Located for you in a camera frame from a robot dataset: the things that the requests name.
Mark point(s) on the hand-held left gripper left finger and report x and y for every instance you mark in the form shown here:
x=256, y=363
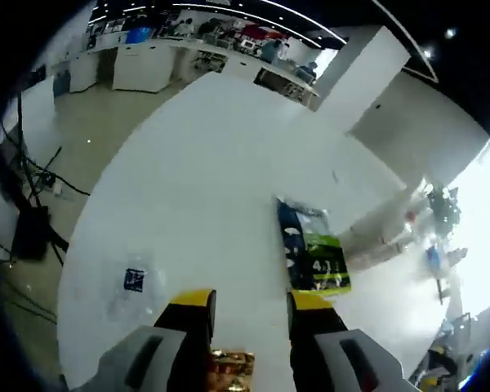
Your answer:
x=179, y=347

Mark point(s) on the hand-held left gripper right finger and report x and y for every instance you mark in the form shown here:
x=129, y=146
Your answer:
x=322, y=355

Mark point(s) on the white skincare tube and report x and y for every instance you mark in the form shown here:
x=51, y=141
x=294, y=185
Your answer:
x=375, y=255

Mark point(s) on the gold foil packet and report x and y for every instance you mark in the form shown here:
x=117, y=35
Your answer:
x=232, y=367

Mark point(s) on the small clear packet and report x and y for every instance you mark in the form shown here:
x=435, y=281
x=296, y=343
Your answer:
x=134, y=279

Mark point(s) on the small blue object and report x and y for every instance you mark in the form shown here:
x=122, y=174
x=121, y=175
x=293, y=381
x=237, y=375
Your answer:
x=433, y=256

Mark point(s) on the black computer case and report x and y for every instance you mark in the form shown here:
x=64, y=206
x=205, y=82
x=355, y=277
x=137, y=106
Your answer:
x=30, y=232

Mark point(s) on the leafy green plant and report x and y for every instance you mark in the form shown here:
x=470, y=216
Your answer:
x=443, y=208

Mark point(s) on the long white counter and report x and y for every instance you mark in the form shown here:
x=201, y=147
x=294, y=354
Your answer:
x=139, y=69

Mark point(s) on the blue bin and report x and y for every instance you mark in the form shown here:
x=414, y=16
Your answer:
x=139, y=34

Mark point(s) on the red wall screen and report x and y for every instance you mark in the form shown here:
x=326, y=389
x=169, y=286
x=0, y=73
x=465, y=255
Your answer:
x=255, y=32

